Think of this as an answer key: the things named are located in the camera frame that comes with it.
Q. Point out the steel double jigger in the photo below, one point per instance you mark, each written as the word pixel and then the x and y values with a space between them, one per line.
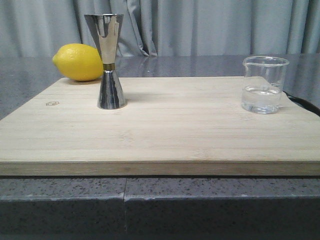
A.
pixel 105 30

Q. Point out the clear glass beaker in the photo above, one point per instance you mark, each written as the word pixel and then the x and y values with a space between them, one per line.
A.
pixel 263 83

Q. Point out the wooden cutting board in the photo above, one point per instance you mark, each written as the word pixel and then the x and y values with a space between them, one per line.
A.
pixel 170 126

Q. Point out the yellow lemon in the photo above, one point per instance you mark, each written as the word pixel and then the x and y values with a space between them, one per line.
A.
pixel 79 62

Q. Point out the grey curtain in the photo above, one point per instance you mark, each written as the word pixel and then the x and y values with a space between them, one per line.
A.
pixel 38 28

